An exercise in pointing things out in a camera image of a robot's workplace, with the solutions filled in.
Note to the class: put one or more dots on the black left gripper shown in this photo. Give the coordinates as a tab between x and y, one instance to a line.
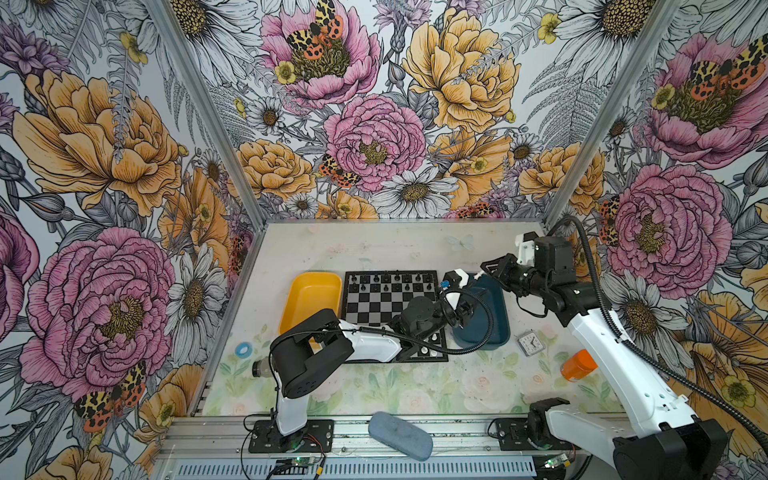
465	312

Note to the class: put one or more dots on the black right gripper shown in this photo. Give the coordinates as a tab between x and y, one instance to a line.
505	263

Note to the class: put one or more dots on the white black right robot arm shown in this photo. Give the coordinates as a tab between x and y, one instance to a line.
664	438

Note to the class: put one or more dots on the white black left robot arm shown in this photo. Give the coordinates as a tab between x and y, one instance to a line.
304	357

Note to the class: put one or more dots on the black white chessboard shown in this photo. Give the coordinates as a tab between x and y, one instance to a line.
373	298

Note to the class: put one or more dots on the small white square clock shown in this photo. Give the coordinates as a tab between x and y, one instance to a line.
530	343

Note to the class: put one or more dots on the orange plastic bottle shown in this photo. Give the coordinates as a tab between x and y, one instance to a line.
578	366

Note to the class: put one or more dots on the yellow plastic tray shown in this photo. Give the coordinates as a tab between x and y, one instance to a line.
311	292

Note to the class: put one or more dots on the grey blue oval pouch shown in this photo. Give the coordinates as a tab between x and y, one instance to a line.
401	435

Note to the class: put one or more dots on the grey metal small box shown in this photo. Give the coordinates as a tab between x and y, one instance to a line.
261	368

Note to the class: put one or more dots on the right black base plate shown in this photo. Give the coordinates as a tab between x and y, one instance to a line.
512	434

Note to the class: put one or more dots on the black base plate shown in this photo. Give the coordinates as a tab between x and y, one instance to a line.
512	434
315	437

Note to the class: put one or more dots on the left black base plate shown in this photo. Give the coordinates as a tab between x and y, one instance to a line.
315	437

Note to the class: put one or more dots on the aluminium front rail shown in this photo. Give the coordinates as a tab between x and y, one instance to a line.
558	428

